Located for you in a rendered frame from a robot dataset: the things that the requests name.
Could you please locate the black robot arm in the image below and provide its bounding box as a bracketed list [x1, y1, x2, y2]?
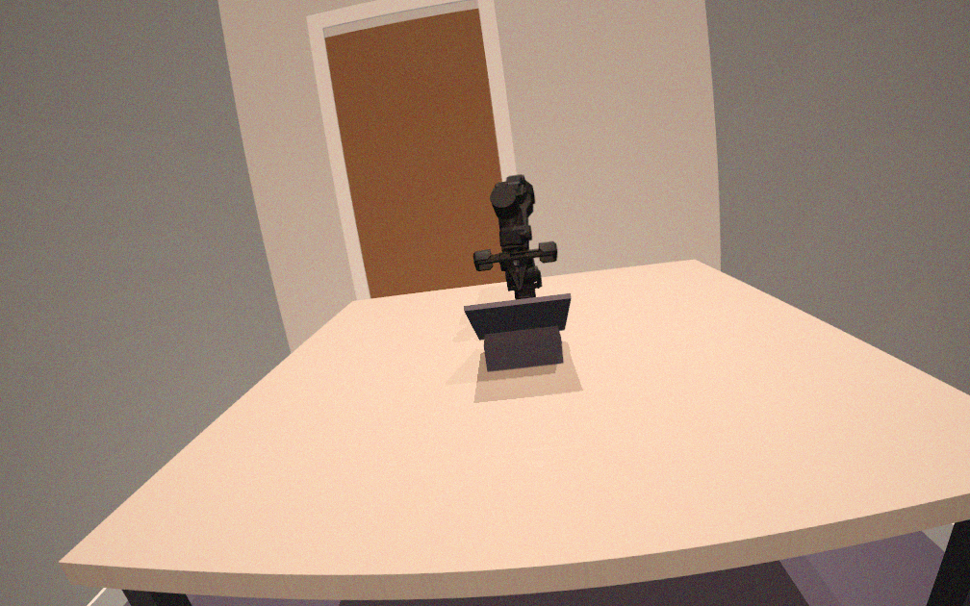
[490, 174, 543, 300]

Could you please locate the grey switch panel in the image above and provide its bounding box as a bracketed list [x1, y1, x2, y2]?
[464, 293, 572, 372]

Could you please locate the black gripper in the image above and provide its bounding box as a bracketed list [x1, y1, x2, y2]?
[473, 223, 557, 292]

